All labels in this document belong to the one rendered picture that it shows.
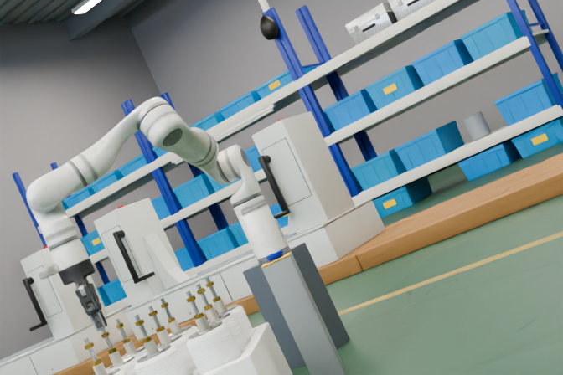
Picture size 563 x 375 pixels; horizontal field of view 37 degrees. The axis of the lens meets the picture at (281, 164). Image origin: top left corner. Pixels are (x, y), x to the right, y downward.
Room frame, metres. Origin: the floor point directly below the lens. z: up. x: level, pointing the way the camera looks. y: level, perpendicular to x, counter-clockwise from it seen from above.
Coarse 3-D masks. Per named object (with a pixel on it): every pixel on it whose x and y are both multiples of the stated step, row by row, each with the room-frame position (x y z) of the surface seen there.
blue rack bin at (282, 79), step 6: (288, 72) 6.89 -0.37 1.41; (306, 72) 7.13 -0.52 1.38; (276, 78) 6.96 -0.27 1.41; (282, 78) 6.94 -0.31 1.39; (288, 78) 6.92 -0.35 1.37; (264, 84) 7.03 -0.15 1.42; (270, 84) 7.01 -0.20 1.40; (276, 84) 6.98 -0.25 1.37; (282, 84) 6.96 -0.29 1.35; (258, 90) 7.07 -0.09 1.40; (264, 90) 7.05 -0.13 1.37; (270, 90) 7.03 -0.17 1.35; (264, 96) 7.07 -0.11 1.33
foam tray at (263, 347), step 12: (264, 324) 2.01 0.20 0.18; (252, 336) 1.89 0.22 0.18; (264, 336) 1.89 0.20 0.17; (252, 348) 1.72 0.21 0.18; (264, 348) 1.83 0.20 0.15; (276, 348) 1.98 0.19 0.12; (240, 360) 1.65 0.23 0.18; (252, 360) 1.65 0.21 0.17; (264, 360) 1.77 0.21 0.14; (276, 360) 1.91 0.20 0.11; (192, 372) 1.78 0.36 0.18; (216, 372) 1.65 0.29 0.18; (228, 372) 1.65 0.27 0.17; (240, 372) 1.65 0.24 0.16; (252, 372) 1.65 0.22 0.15; (264, 372) 1.71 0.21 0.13; (276, 372) 1.84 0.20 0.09; (288, 372) 1.99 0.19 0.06
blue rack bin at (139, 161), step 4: (140, 156) 7.88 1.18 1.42; (132, 160) 7.94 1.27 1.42; (136, 160) 7.92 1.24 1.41; (140, 160) 7.90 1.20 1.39; (144, 160) 7.88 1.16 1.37; (124, 164) 8.01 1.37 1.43; (128, 164) 7.98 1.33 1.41; (132, 164) 7.96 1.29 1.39; (136, 164) 7.94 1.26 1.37; (140, 164) 7.92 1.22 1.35; (144, 164) 7.90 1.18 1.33; (120, 168) 8.05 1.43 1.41; (124, 168) 8.03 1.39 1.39; (128, 168) 8.01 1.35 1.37; (132, 168) 7.98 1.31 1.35; (136, 168) 7.96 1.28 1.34; (124, 172) 8.05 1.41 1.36; (128, 172) 8.02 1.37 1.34; (124, 176) 8.06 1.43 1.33
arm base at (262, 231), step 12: (240, 204) 2.31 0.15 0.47; (252, 204) 2.30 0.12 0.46; (264, 204) 2.32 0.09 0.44; (240, 216) 2.32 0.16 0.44; (252, 216) 2.30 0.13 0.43; (264, 216) 2.31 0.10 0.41; (252, 228) 2.31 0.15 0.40; (264, 228) 2.30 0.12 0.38; (276, 228) 2.33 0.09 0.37; (252, 240) 2.32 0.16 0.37; (264, 240) 2.30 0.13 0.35; (276, 240) 2.31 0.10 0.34; (264, 252) 2.30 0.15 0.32
